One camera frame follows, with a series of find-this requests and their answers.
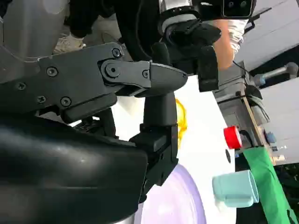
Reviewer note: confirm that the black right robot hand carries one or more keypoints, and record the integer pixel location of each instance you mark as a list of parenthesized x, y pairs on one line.
[(58, 168)]

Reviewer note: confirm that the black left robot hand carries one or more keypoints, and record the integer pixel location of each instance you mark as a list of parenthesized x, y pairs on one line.
[(189, 39)]

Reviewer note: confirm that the orange toy bread roll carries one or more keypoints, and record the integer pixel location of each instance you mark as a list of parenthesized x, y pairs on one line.
[(182, 116)]

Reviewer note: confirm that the grey metal cabinet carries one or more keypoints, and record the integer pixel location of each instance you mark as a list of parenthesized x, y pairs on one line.
[(233, 109)]

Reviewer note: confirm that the person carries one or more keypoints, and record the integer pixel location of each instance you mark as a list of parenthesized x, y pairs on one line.
[(88, 16)]

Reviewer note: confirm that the red cylindrical object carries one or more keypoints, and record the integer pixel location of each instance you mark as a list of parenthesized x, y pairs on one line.
[(231, 137)]

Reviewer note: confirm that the lilac plate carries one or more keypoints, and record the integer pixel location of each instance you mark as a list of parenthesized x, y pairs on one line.
[(175, 205)]

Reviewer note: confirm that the grey robot body shell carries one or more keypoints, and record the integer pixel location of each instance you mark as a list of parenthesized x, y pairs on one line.
[(28, 28)]

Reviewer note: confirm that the pale green mug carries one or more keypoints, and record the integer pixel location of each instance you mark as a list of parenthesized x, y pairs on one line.
[(233, 184)]

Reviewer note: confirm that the green cloth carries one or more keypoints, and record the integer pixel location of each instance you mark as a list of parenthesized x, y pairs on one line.
[(264, 182)]

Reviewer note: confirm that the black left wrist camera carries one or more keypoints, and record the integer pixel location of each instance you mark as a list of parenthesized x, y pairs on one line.
[(238, 8)]

